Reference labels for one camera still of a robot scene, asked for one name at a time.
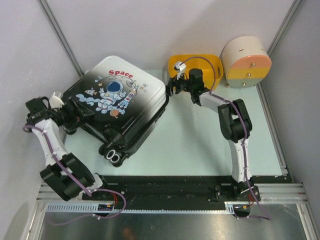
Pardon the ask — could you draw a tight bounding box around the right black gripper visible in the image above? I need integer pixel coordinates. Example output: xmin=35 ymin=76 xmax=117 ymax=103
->
xmin=160 ymin=71 xmax=193 ymax=98

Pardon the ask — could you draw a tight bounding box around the space print kids suitcase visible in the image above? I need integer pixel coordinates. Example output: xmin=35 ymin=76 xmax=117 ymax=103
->
xmin=62 ymin=55 xmax=169 ymax=167

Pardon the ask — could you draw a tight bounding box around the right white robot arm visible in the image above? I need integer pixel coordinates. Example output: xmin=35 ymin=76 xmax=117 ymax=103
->
xmin=166 ymin=68 xmax=254 ymax=201

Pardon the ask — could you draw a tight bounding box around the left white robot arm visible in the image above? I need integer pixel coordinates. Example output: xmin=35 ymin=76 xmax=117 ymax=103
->
xmin=22 ymin=92 xmax=111 ymax=201

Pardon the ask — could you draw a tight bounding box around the yellow plastic basket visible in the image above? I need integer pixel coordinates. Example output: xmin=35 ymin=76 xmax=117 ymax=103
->
xmin=167 ymin=54 xmax=224 ymax=91

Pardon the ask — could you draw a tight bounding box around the round pastel drawer box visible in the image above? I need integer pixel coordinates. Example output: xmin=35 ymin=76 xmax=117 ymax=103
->
xmin=221 ymin=35 xmax=272 ymax=88

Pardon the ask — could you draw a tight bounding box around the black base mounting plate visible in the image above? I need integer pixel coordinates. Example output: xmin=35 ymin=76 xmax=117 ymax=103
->
xmin=49 ymin=174 xmax=293 ymax=212

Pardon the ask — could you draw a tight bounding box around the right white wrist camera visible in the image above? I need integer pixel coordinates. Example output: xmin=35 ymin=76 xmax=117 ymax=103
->
xmin=173 ymin=61 xmax=187 ymax=80

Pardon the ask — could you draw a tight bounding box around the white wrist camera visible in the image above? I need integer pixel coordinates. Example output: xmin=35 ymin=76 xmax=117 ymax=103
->
xmin=173 ymin=61 xmax=187 ymax=80
xmin=49 ymin=91 xmax=65 ymax=109

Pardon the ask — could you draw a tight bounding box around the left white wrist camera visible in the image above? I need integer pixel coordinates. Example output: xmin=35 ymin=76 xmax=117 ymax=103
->
xmin=49 ymin=91 xmax=65 ymax=109

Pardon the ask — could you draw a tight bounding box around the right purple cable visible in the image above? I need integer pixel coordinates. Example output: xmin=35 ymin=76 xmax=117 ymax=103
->
xmin=181 ymin=56 xmax=273 ymax=221

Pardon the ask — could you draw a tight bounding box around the purple cable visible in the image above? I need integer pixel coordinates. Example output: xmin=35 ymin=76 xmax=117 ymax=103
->
xmin=181 ymin=56 xmax=273 ymax=221
xmin=22 ymin=124 xmax=128 ymax=226

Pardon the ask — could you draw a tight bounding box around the white slotted cable duct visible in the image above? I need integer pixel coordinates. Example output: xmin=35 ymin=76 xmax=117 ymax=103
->
xmin=45 ymin=202 xmax=235 ymax=215

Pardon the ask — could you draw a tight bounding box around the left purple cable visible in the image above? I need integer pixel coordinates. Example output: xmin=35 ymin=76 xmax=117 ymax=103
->
xmin=22 ymin=124 xmax=128 ymax=226

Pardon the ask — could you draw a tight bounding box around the aluminium frame rail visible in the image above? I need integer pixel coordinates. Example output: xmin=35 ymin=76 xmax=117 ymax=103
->
xmin=36 ymin=183 xmax=309 ymax=204

